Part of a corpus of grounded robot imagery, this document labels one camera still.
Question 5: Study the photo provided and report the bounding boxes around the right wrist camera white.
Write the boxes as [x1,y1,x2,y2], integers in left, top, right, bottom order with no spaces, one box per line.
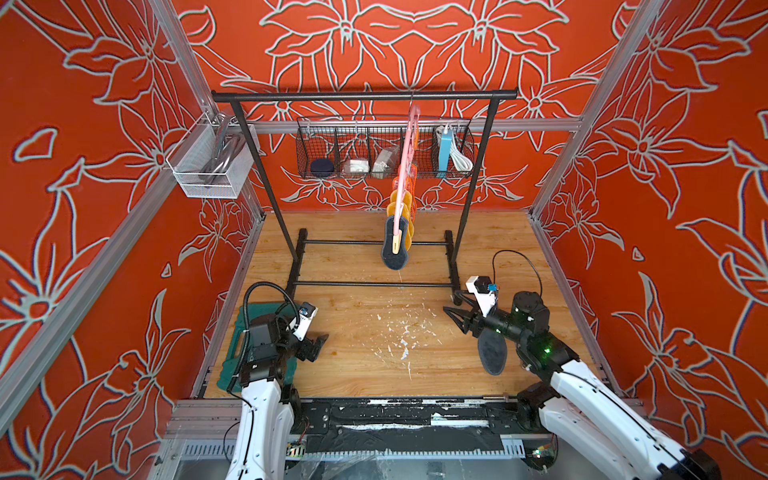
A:
[466,276,498,317]

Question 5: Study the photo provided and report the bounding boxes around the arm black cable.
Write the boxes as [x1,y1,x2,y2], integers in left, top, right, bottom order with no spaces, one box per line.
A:
[242,280,301,337]
[491,249,545,298]

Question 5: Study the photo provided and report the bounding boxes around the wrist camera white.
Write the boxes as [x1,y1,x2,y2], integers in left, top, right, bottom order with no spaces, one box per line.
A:
[466,276,498,317]
[290,302,317,341]

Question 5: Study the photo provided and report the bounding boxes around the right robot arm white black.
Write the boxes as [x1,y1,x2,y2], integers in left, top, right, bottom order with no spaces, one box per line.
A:
[444,286,722,479]

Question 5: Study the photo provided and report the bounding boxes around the dark blue round item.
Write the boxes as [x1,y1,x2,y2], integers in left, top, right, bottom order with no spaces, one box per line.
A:
[310,158,335,178]

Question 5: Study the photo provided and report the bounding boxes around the dark grey insole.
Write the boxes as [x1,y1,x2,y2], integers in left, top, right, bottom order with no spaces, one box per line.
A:
[478,329,508,376]
[381,216,408,271]

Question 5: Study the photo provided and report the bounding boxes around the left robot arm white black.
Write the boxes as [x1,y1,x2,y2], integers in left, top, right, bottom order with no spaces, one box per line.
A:
[226,307,328,479]

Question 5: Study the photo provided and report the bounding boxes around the white box in basket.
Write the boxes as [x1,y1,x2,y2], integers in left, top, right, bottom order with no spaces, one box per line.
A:
[342,158,370,176]

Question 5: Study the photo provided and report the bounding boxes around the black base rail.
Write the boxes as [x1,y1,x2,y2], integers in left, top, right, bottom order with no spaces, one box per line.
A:
[288,396,554,456]

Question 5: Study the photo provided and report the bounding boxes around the white cable in basket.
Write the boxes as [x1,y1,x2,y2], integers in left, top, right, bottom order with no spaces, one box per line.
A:
[449,143,475,174]

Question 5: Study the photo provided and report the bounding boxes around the white mesh wall basket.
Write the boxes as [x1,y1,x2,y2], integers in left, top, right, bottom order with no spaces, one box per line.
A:
[166,110,255,202]

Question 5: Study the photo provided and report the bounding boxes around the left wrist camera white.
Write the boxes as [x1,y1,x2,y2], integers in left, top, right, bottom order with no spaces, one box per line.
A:
[290,302,317,341]

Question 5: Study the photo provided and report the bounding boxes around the yellow insole front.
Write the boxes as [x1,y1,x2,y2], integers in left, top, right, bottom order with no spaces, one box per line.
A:
[401,204,415,251]

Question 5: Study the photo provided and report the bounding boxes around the dark grey insole front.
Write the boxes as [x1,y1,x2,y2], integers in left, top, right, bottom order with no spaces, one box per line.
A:
[478,329,508,376]

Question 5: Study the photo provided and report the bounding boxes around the black wire wall basket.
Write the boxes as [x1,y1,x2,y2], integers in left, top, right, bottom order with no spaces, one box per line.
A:
[295,118,477,179]

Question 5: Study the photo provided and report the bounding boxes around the red insole front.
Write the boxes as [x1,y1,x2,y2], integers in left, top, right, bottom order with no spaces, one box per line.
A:
[391,163,418,193]

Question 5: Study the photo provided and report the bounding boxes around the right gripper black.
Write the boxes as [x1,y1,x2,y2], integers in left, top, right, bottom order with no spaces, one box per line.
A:
[443,292,531,349]

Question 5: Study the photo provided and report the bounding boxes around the pink clip hanger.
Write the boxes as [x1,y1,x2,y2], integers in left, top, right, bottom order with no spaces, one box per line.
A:
[388,104,421,254]

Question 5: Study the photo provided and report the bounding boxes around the light blue box in basket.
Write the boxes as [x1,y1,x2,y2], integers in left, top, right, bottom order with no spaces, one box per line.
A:
[436,126,453,178]

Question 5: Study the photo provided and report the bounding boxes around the black metal clothes rack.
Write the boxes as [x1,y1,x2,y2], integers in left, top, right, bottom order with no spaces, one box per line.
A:
[212,89,518,295]

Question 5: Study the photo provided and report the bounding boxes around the green plastic tool case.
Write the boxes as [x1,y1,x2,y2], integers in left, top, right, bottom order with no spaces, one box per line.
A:
[217,302,302,399]

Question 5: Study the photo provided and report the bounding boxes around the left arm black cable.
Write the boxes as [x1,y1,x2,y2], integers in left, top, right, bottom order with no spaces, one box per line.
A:
[242,280,301,337]

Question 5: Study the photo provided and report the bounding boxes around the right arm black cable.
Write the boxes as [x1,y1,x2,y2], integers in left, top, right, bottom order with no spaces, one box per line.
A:
[491,249,545,298]

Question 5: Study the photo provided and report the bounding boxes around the grey item in basket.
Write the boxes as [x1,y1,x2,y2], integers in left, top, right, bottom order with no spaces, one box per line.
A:
[371,148,395,179]

